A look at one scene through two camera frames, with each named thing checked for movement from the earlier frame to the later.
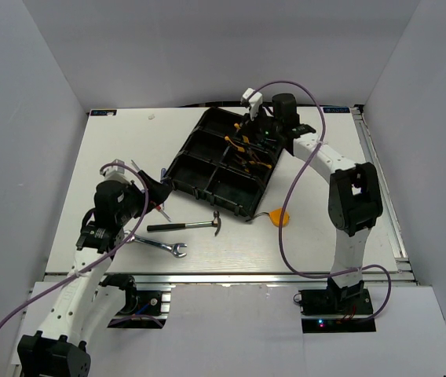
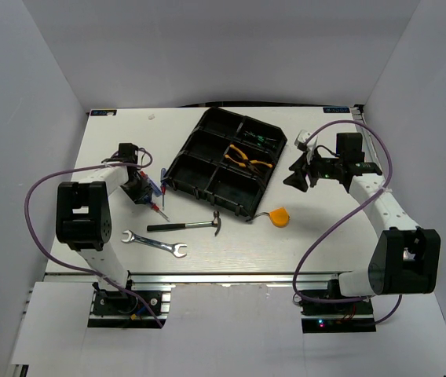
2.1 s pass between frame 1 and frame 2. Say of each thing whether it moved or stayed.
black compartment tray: stayed
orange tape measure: stayed
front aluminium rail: stayed
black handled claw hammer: stayed
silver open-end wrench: stayed
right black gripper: moved
